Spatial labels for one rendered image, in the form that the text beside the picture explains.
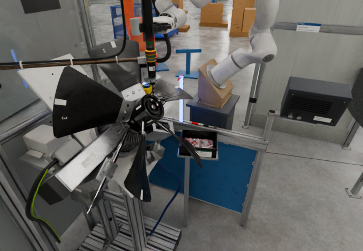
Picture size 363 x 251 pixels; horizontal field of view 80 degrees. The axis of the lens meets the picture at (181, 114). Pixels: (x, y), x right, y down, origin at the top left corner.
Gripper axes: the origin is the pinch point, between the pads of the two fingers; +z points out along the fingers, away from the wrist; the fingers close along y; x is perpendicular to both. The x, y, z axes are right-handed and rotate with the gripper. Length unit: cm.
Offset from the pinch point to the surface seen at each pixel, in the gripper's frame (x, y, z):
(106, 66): -16.0, 18.6, 5.4
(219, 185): -114, -31, -36
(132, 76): -19.7, 7.5, 3.3
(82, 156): -37, 9, 37
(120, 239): -143, 27, 14
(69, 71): -8.8, 11.8, 30.1
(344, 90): -26, -81, -33
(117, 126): -36.6, 7.9, 17.6
